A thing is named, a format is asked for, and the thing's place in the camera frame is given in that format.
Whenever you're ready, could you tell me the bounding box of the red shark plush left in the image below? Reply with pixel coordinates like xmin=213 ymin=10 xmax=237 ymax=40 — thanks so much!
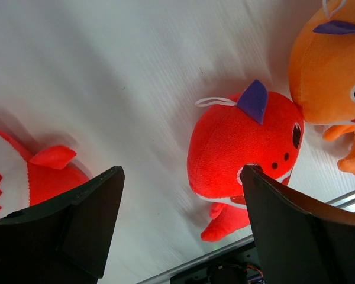
xmin=0 ymin=131 xmax=89 ymax=218

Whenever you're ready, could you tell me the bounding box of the red shark plush centre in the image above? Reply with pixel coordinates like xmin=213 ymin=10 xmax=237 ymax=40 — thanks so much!
xmin=187 ymin=80 xmax=304 ymax=242

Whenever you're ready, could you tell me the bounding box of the orange shark plush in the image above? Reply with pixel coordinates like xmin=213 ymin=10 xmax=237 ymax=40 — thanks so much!
xmin=288 ymin=0 xmax=355 ymax=175

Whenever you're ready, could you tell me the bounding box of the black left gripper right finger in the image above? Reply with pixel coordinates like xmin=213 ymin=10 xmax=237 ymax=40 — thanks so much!
xmin=241 ymin=166 xmax=355 ymax=283

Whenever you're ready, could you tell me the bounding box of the aluminium mounting rail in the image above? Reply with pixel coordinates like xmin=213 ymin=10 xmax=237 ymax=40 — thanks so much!
xmin=139 ymin=190 xmax=355 ymax=284

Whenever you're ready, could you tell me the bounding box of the red shark plush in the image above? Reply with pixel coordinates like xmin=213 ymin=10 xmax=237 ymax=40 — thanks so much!
xmin=0 ymin=131 xmax=89 ymax=218
xmin=187 ymin=80 xmax=304 ymax=242

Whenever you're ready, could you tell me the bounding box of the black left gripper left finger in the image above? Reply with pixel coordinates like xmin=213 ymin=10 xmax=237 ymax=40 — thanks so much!
xmin=0 ymin=166 xmax=125 ymax=283

